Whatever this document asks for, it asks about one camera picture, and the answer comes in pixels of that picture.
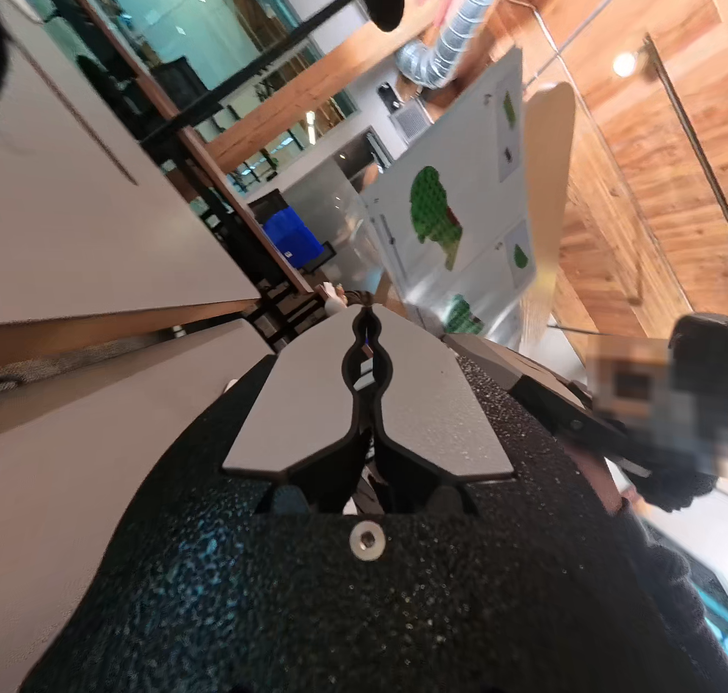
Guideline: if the grey table with wooden edge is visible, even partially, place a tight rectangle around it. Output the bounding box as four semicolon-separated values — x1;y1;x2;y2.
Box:
0;0;262;330

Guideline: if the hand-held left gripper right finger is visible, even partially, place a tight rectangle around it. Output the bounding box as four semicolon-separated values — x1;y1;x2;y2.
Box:
369;303;516;514

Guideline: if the wooden pillar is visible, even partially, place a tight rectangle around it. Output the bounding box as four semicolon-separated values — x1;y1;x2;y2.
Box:
205;0;456;175

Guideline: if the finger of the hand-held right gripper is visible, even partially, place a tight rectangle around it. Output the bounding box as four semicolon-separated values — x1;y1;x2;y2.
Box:
508;362;595;422
444;332;521;391

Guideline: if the large silver duct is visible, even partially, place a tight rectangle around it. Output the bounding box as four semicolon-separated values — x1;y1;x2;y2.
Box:
395;0;510;89

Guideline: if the instruction booklet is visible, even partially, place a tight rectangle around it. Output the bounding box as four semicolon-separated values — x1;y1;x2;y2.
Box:
361;47;538;353

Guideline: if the person's right hand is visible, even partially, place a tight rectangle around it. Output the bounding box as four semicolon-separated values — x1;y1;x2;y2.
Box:
569;448;640;516

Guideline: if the stack of blue bins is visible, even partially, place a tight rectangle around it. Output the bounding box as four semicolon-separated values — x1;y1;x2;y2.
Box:
263;207;324;271

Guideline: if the white air vent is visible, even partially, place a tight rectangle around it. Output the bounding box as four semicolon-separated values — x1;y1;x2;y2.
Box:
388;100;431;143

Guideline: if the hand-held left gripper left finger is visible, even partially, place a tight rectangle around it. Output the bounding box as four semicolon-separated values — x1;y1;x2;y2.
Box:
222;303;375;514

